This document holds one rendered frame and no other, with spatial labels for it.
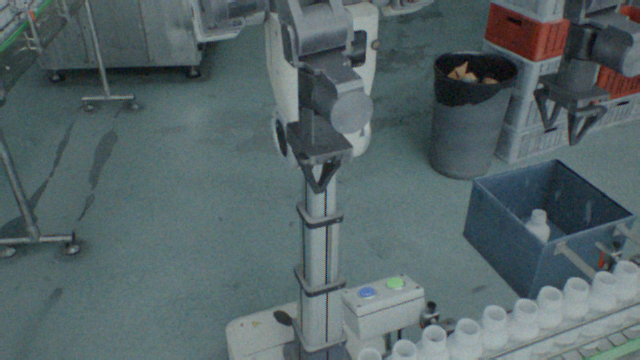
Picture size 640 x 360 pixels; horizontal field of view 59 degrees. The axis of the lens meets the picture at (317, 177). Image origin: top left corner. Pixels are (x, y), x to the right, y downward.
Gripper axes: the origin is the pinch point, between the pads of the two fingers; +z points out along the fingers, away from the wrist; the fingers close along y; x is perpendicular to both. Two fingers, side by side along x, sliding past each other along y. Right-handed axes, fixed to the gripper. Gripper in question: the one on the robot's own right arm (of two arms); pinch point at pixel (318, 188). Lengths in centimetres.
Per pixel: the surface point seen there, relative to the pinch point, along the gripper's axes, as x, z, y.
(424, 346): 13.0, 25.9, 14.0
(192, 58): 38, 117, -349
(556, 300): 40.2, 26.0, 14.0
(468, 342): 20.1, 25.8, 16.1
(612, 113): 280, 125, -172
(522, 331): 31.3, 27.7, 16.3
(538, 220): 79, 51, -29
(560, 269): 76, 57, -15
